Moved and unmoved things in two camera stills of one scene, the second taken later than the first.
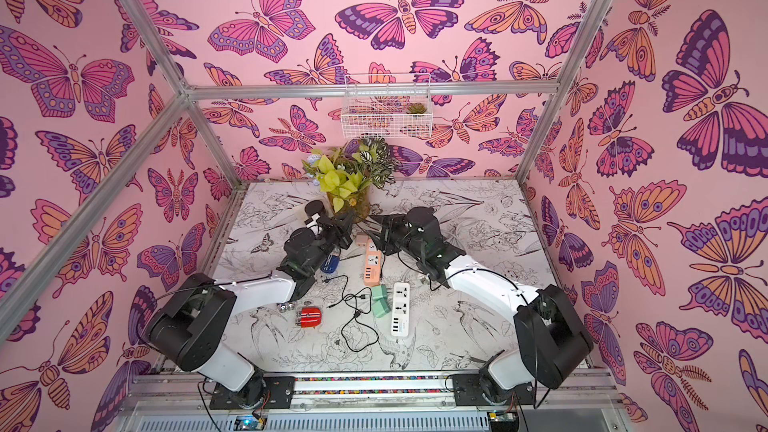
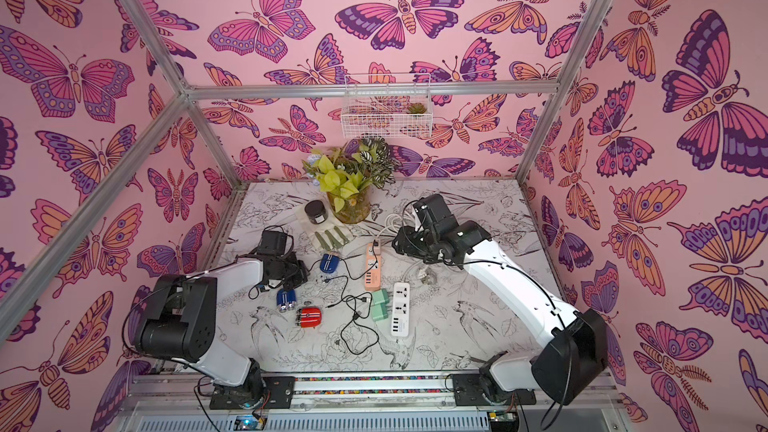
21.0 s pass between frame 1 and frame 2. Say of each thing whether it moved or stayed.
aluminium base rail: stayed
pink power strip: stayed
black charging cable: moved
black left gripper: moved
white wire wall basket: stayed
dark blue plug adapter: stayed
